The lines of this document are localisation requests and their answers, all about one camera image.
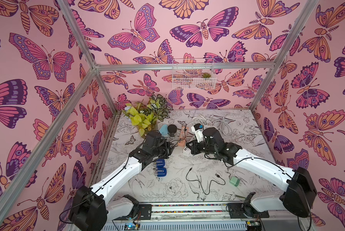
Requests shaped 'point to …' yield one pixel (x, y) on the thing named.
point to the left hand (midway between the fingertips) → (177, 141)
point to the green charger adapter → (234, 181)
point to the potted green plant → (145, 115)
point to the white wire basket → (193, 74)
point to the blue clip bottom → (162, 172)
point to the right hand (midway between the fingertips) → (187, 142)
